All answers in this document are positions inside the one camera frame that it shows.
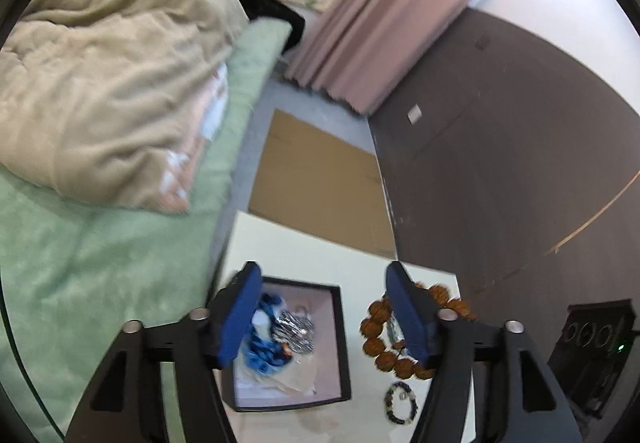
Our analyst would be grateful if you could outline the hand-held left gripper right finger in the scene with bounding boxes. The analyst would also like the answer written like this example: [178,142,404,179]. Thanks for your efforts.
[385,261,583,443]

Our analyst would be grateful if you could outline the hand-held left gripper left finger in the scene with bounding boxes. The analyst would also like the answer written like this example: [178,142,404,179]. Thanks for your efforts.
[65,261,263,443]

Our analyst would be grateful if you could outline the brown wooden bead bracelet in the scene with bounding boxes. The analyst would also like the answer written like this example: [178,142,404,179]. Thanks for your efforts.
[360,283,476,380]

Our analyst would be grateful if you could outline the black jewelry box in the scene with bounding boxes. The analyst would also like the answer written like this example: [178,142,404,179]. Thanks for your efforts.
[220,275,353,413]

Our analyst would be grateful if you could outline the dark bead bracelet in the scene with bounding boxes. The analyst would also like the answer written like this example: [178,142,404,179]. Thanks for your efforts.
[384,381,418,425]

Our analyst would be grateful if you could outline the silver jewelry piece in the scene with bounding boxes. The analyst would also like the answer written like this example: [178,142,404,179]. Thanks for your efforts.
[272,309,316,355]

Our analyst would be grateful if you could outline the beige cloth pouch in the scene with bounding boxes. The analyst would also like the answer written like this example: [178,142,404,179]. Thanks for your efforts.
[240,353,318,396]

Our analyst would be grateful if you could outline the bed with green sheet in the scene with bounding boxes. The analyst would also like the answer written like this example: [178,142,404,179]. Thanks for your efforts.
[0,18,293,424]

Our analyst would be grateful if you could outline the large cardboard sheet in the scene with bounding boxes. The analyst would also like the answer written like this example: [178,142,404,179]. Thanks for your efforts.
[248,109,398,260]

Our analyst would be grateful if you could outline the black electronic device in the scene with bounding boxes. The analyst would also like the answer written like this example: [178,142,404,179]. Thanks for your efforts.
[547,298,636,419]

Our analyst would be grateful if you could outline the pink white fleece cloth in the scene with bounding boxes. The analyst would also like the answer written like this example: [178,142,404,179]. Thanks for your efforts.
[160,63,231,204]

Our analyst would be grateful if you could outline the beige blanket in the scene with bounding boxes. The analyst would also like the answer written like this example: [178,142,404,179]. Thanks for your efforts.
[0,0,251,214]

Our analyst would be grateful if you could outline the pink curtain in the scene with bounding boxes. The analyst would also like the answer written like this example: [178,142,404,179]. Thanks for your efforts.
[285,0,536,116]

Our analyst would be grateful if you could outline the blue bead bracelet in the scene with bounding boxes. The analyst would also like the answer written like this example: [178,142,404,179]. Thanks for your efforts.
[242,293,293,371]

